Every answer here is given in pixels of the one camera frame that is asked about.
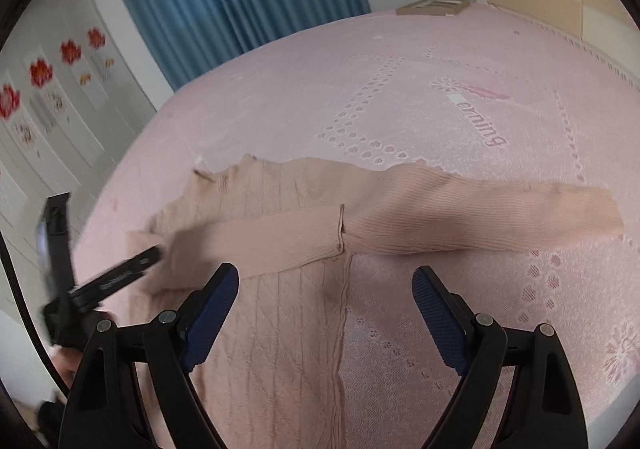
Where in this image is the white wardrobe with red decals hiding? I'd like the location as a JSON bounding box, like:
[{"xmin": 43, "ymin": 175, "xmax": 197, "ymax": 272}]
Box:
[{"xmin": 0, "ymin": 0, "xmax": 158, "ymax": 325}]

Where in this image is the beige knit sweater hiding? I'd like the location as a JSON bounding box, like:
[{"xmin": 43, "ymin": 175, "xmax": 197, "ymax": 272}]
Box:
[{"xmin": 127, "ymin": 156, "xmax": 624, "ymax": 448}]

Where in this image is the pink patterned bedspread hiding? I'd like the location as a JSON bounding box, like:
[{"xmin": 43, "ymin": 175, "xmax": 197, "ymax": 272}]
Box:
[{"xmin": 75, "ymin": 6, "xmax": 639, "ymax": 448}]

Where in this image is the black cable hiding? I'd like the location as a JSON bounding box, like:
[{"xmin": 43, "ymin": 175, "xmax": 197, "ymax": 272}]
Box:
[{"xmin": 0, "ymin": 232, "xmax": 68, "ymax": 390}]

